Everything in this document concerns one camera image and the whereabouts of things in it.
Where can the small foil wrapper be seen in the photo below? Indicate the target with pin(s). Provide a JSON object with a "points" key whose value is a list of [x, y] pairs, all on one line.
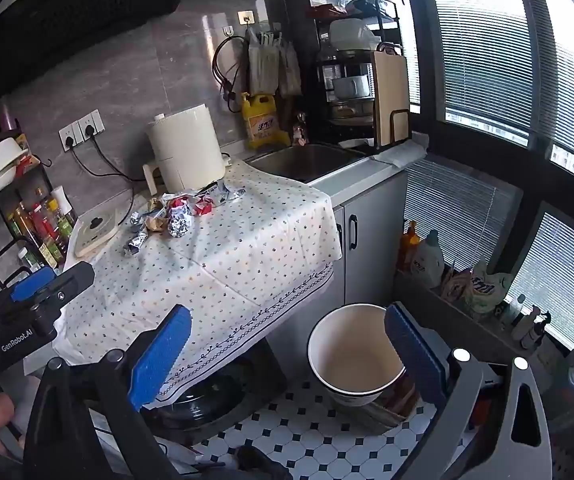
{"points": [[134, 217]]}

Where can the row of sauce bottles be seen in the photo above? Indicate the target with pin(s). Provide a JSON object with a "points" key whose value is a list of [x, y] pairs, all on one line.
{"points": [[42, 230]]}

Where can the white enamel pot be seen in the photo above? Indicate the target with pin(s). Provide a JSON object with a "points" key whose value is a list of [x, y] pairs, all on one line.
{"points": [[349, 87]]}

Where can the white folded towel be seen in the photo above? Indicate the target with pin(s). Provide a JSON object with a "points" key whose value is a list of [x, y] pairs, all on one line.
{"points": [[402, 152]]}

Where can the black range hood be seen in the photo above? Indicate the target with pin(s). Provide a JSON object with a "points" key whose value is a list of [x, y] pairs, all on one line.
{"points": [[67, 10]]}

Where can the white laundry detergent bottle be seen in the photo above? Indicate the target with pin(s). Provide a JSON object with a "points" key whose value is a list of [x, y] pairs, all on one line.
{"points": [[429, 257]]}

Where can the white wall socket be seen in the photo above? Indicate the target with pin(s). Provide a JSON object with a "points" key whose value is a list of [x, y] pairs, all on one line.
{"points": [[69, 135], [91, 124]]}

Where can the white spray bottles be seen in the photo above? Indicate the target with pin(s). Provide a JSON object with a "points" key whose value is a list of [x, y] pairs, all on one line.
{"points": [[532, 325]]}

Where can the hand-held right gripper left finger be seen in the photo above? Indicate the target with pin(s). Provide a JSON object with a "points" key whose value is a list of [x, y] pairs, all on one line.
{"points": [[159, 360]]}

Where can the black dish rack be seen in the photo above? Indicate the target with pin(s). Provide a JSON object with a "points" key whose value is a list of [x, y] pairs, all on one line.
{"points": [[324, 90]]}

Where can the grey kitchen cabinet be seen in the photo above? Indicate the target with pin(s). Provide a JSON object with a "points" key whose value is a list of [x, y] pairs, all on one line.
{"points": [[372, 220]]}

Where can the white plastic container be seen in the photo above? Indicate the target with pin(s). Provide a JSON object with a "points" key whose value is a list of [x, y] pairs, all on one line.
{"points": [[352, 32]]}

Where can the hanging clear plastic bag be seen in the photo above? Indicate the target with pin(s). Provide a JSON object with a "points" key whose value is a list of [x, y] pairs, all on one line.
{"points": [[289, 67], [262, 62]]}

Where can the purple bottle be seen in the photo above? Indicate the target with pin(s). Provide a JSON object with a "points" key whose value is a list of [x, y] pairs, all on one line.
{"points": [[7, 117]]}

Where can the metal wall hook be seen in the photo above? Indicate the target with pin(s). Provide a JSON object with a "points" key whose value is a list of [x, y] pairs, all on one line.
{"points": [[246, 17]]}

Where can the dark glass-fronted appliance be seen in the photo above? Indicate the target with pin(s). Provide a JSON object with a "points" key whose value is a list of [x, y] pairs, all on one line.
{"points": [[202, 405]]}

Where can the red wrapper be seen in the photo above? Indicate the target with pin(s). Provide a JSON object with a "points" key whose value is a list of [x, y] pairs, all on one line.
{"points": [[179, 204]]}

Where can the yellow detergent bottle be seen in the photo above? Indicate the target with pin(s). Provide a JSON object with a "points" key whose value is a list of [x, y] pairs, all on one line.
{"points": [[262, 125]]}

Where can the small glass bottle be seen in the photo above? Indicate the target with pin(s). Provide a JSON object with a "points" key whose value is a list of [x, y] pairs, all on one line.
{"points": [[299, 127]]}

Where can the window blinds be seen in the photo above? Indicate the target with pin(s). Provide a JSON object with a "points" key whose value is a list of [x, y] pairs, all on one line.
{"points": [[482, 35]]}

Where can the floral white tablecloth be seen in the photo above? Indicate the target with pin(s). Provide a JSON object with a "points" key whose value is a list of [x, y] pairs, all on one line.
{"points": [[227, 270]]}

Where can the green refill pouch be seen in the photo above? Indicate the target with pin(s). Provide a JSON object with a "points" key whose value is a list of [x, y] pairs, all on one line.
{"points": [[487, 290]]}

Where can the cream countertop appliance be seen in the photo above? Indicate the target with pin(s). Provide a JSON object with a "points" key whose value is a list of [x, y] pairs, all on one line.
{"points": [[94, 235]]}

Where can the black pan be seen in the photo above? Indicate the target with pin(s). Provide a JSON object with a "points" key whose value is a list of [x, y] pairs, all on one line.
{"points": [[367, 4]]}

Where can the cream air fryer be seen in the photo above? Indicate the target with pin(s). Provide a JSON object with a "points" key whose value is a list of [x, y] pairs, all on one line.
{"points": [[187, 150]]}

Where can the colourful refill pouch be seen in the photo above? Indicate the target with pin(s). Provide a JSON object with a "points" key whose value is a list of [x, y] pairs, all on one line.
{"points": [[454, 282]]}

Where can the white round bucket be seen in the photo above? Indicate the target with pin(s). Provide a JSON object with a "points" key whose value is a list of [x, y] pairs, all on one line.
{"points": [[352, 360]]}

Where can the foil ball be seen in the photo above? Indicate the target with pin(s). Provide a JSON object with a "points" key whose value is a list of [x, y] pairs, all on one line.
{"points": [[179, 225]]}

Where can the steel sink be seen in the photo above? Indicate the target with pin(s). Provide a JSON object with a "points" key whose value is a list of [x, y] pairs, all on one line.
{"points": [[307, 162]]}

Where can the brown paper wad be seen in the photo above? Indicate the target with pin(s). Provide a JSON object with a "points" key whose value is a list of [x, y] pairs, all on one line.
{"points": [[156, 222]]}

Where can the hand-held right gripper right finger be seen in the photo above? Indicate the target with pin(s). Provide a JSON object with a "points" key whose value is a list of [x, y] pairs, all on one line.
{"points": [[414, 355]]}

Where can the long foil wrapper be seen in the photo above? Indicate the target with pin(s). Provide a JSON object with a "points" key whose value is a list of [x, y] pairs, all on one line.
{"points": [[134, 246]]}

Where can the wooden cutting board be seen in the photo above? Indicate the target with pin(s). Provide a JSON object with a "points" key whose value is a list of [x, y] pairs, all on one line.
{"points": [[389, 90]]}

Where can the orange bottle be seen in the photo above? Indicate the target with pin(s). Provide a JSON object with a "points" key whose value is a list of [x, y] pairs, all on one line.
{"points": [[409, 245]]}

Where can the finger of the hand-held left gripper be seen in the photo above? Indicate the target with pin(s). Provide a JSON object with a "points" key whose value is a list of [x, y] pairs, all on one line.
{"points": [[76, 277], [32, 286]]}

